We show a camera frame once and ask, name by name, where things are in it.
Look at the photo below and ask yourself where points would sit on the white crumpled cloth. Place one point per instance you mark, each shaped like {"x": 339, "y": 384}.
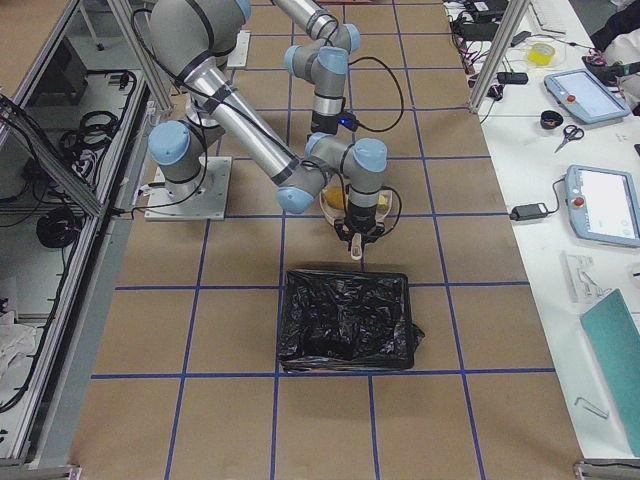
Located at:
{"x": 18, "y": 340}

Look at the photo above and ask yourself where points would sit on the aluminium frame post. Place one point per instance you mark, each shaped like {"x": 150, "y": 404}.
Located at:
{"x": 507, "y": 29}

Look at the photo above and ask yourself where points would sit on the pale curved bread piece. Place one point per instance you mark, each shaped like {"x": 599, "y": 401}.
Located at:
{"x": 384, "y": 201}

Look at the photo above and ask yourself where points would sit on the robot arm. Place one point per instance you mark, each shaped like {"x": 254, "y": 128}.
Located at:
{"x": 324, "y": 63}
{"x": 192, "y": 40}

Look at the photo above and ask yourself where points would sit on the yellow potato-shaped lump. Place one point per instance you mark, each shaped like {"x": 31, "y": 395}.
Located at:
{"x": 335, "y": 198}

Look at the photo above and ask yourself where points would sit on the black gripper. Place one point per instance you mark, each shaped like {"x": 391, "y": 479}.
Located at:
{"x": 361, "y": 218}

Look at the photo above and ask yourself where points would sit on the teal notebook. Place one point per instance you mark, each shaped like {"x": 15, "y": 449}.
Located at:
{"x": 614, "y": 339}

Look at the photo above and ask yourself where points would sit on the yellow tape roll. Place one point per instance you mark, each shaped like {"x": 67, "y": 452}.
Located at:
{"x": 541, "y": 54}

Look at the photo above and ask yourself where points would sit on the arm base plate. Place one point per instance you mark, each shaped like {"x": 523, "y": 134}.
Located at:
{"x": 239, "y": 56}
{"x": 203, "y": 198}

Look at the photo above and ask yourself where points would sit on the black scissors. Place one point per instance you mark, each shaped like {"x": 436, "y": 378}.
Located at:
{"x": 571, "y": 133}

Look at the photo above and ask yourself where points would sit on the clear plastic package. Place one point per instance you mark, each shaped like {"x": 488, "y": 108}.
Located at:
{"x": 583, "y": 288}

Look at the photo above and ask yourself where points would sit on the black power brick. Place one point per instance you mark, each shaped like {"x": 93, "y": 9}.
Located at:
{"x": 526, "y": 212}

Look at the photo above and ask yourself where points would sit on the right black bag-lined bin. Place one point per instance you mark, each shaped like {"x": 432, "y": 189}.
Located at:
{"x": 347, "y": 321}

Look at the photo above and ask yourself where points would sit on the metal hex key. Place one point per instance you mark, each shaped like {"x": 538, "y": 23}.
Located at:
{"x": 591, "y": 407}

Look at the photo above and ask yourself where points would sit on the blue teach pendant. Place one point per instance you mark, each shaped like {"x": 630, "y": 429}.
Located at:
{"x": 585, "y": 97}
{"x": 602, "y": 205}

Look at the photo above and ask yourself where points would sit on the white plastic dustpan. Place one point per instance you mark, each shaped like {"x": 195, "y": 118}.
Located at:
{"x": 390, "y": 218}

